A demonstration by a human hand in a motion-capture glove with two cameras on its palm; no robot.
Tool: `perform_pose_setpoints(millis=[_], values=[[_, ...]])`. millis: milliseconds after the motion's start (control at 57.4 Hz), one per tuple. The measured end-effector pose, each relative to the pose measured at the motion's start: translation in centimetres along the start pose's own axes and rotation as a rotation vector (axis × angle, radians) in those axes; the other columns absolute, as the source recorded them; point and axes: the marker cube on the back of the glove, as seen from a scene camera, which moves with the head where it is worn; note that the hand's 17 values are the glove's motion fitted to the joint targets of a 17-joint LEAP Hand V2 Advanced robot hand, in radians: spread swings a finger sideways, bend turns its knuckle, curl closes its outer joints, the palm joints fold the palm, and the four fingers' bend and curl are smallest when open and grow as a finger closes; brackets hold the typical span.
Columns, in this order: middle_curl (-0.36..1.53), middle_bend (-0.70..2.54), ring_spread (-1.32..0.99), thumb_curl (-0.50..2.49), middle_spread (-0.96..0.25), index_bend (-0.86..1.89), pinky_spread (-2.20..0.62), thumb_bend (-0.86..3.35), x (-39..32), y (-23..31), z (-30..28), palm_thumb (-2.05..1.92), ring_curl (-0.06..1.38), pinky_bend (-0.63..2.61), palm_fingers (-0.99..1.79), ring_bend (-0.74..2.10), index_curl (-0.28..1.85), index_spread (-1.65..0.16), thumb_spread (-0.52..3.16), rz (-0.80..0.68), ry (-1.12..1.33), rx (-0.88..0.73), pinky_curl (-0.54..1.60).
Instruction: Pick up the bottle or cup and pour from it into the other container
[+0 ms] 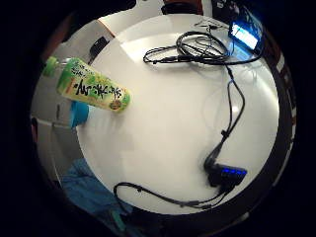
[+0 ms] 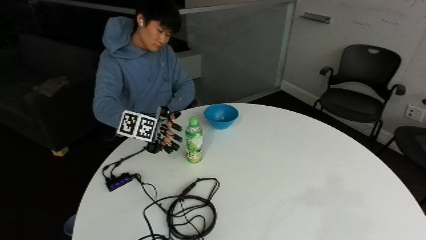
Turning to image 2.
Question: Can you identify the green plastic bottle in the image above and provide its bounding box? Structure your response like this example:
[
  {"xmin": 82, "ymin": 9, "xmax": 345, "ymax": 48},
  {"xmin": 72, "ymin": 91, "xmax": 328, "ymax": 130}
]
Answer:
[{"xmin": 184, "ymin": 116, "xmax": 205, "ymax": 164}]

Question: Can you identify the white marker cube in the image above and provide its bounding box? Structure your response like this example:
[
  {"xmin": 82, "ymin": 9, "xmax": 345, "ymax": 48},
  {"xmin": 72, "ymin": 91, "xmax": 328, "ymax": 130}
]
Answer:
[{"xmin": 116, "ymin": 106, "xmax": 164, "ymax": 144}]

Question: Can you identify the blue bowl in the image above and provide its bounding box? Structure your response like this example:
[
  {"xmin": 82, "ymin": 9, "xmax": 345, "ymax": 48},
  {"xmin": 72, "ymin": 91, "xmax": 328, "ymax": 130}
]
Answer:
[{"xmin": 203, "ymin": 103, "xmax": 240, "ymax": 131}]

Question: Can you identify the person in blue hoodie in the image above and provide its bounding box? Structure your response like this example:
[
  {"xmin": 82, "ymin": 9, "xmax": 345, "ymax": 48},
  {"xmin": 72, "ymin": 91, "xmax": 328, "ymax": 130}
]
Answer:
[{"xmin": 92, "ymin": 0, "xmax": 197, "ymax": 130}]

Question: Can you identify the black hub box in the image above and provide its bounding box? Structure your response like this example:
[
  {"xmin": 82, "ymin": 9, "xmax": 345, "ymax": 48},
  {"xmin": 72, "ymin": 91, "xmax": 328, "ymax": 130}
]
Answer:
[{"xmin": 104, "ymin": 172, "xmax": 138, "ymax": 193}]

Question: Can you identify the frosted glass partition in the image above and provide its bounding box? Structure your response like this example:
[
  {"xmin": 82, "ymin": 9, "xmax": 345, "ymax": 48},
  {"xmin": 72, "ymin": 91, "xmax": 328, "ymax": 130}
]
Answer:
[{"xmin": 179, "ymin": 0, "xmax": 299, "ymax": 105}]

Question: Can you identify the grey cushion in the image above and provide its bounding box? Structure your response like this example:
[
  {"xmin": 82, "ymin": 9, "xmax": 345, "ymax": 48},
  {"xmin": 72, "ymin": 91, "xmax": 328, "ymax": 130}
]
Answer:
[{"xmin": 32, "ymin": 75, "xmax": 71, "ymax": 98}]

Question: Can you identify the dark sofa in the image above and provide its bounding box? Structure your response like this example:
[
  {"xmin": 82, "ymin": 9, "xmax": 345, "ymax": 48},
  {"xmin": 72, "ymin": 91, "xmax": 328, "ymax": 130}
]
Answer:
[{"xmin": 0, "ymin": 32, "xmax": 103, "ymax": 158}]

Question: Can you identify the blue round container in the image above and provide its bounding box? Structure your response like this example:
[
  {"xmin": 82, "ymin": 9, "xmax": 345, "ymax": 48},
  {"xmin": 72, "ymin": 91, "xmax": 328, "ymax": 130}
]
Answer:
[{"xmin": 63, "ymin": 214, "xmax": 78, "ymax": 238}]

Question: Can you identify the black office chair with armrests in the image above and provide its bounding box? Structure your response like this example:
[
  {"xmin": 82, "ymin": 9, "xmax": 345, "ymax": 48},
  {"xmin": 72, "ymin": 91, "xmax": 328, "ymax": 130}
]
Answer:
[{"xmin": 312, "ymin": 44, "xmax": 408, "ymax": 142}]

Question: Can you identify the black chair seat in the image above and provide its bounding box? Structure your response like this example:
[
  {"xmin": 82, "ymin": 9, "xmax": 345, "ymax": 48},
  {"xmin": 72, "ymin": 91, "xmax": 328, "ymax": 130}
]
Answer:
[{"xmin": 383, "ymin": 125, "xmax": 426, "ymax": 169}]

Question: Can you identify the thin black glove cable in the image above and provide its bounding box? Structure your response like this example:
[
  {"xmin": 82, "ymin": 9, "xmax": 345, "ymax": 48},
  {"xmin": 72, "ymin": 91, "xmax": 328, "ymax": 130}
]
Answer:
[{"xmin": 102, "ymin": 146, "xmax": 150, "ymax": 183}]

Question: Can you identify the coiled black cable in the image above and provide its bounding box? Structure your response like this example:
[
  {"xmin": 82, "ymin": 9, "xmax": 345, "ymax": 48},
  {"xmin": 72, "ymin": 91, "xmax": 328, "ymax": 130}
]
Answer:
[{"xmin": 132, "ymin": 173, "xmax": 223, "ymax": 240}]

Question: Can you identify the grey wall-mounted tray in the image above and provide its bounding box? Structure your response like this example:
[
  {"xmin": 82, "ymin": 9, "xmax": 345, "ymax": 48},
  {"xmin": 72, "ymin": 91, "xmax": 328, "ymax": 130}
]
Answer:
[{"xmin": 299, "ymin": 11, "xmax": 333, "ymax": 25}]

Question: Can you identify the white wall outlet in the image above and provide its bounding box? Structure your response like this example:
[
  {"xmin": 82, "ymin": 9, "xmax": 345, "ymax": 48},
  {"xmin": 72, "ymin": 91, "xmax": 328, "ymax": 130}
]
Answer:
[{"xmin": 403, "ymin": 104, "xmax": 426, "ymax": 124}]

